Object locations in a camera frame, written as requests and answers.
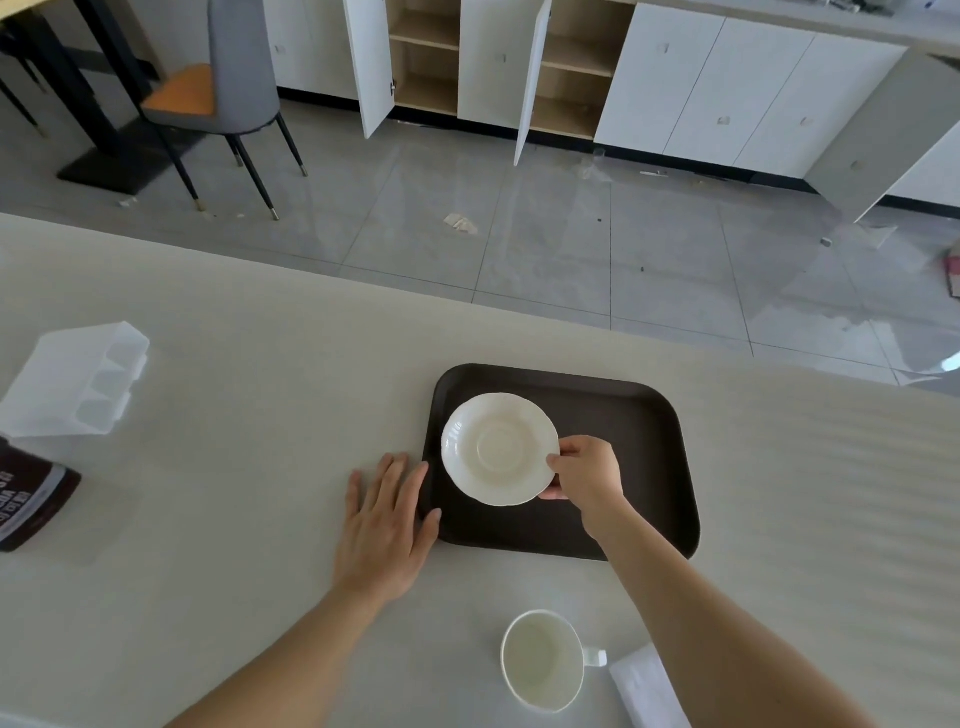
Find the person's left hand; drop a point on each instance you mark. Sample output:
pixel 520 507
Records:
pixel 382 536

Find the person's right hand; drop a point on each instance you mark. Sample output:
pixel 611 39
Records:
pixel 592 480

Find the person's left thumb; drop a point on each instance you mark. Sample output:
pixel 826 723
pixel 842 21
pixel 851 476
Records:
pixel 432 529

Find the person's left middle finger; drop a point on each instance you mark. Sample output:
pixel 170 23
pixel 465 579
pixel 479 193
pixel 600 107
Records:
pixel 398 480

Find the person's left little finger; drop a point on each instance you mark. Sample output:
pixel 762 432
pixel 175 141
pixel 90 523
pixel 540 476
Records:
pixel 355 495

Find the person's right thumb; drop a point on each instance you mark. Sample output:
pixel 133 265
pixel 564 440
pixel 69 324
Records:
pixel 562 459

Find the white scalloped saucer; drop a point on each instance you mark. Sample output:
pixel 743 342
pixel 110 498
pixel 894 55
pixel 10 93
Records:
pixel 495 450

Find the person's right forearm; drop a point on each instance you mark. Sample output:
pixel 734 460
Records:
pixel 705 637

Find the person's left forearm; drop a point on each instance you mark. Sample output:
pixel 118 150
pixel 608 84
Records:
pixel 300 652

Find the dark brown serving tray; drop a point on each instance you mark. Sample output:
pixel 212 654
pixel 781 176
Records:
pixel 637 450

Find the white ceramic mug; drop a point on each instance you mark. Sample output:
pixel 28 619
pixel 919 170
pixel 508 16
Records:
pixel 541 664

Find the white folded paper napkin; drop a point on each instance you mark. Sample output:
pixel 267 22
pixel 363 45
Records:
pixel 649 686

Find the crumpled paper scrap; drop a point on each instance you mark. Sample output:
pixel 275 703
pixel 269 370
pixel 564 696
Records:
pixel 460 223

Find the translucent plastic divided box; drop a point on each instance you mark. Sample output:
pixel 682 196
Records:
pixel 71 382

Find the dark brown printed packet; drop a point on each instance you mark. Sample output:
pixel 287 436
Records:
pixel 30 491

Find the white open cabinet door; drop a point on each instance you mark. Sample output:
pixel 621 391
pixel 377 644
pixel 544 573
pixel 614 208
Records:
pixel 531 82
pixel 367 60

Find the white cabinet with wooden shelves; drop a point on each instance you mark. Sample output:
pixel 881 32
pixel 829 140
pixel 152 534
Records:
pixel 675 82

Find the pink cardboard box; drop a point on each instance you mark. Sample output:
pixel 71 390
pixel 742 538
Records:
pixel 954 274

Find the grey chair with orange seat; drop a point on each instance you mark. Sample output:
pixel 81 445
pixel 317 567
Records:
pixel 232 67

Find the grey open cabinet door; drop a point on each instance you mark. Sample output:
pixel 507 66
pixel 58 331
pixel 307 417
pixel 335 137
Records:
pixel 877 135

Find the table with black base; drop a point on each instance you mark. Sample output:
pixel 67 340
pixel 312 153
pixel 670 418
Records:
pixel 90 112

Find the black-legged chair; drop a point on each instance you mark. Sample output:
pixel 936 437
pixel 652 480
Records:
pixel 19 97

